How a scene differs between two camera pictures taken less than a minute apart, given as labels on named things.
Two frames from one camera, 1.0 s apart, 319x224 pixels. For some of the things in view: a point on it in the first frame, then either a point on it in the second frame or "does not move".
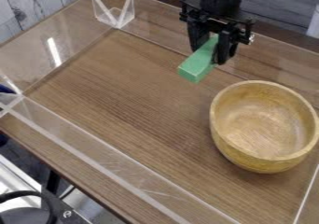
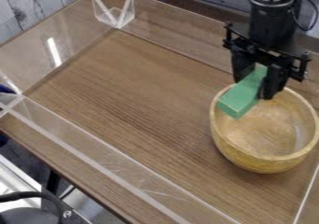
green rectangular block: x=200 y=63 → x=239 y=98
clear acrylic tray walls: x=94 y=94 does not move
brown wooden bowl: x=263 y=126 does not move
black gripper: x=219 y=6 → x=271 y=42
